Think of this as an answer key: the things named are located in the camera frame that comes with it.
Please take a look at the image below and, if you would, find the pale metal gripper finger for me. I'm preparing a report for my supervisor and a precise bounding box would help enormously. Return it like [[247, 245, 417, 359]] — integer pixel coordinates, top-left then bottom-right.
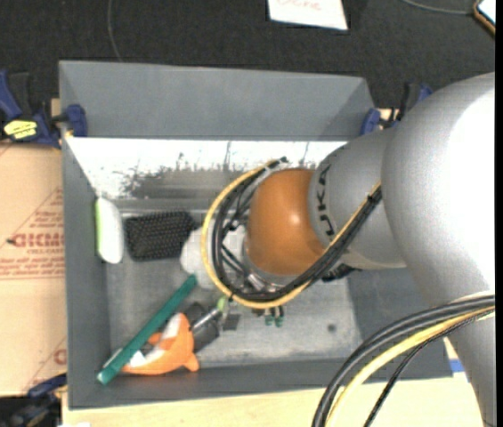
[[185, 297, 231, 325], [191, 310, 241, 334]]

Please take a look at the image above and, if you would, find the orange and white toy fish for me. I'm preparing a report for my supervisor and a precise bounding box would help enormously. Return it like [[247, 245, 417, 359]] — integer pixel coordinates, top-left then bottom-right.
[[120, 312, 201, 376]]

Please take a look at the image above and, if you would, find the dark green flat block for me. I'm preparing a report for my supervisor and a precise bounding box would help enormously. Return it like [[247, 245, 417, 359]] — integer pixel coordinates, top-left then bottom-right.
[[96, 275, 199, 385]]

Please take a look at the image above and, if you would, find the white rounded object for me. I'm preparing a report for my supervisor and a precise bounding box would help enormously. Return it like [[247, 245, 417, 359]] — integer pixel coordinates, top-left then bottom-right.
[[178, 225, 248, 291]]

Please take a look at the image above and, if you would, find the white and green sponge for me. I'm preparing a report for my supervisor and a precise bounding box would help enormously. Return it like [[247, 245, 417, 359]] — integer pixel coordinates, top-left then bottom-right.
[[93, 197, 126, 265]]

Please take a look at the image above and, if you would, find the grey metal bin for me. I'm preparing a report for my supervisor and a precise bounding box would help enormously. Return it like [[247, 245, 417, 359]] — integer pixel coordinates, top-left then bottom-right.
[[57, 59, 455, 408]]

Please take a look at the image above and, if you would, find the brown cardboard board red print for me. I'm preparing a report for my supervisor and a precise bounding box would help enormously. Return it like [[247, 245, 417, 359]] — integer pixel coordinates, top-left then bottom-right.
[[0, 131, 69, 399]]

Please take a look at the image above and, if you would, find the black cylinder on white bracket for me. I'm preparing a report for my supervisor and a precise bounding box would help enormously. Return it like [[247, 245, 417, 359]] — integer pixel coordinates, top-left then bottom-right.
[[320, 264, 361, 284]]

